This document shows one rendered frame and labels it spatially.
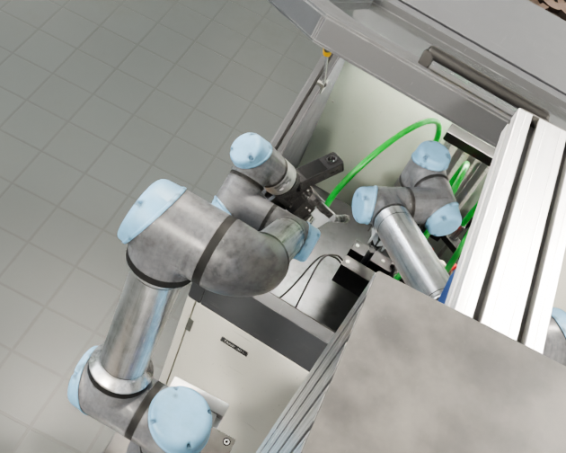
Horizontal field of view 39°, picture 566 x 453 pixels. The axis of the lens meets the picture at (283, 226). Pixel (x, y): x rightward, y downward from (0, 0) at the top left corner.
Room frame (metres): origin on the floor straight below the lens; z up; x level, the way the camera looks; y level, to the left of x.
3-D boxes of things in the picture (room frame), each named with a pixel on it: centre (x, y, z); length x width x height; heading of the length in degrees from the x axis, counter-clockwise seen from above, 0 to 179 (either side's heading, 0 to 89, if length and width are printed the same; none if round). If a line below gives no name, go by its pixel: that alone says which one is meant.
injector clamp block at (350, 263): (1.31, -0.35, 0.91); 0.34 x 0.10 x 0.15; 81
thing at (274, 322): (1.09, -0.20, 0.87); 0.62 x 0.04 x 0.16; 81
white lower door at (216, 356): (1.08, -0.19, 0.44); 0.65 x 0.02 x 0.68; 81
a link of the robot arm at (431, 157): (1.26, -0.22, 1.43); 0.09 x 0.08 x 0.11; 30
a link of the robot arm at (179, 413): (0.60, 0.03, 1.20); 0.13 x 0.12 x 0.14; 84
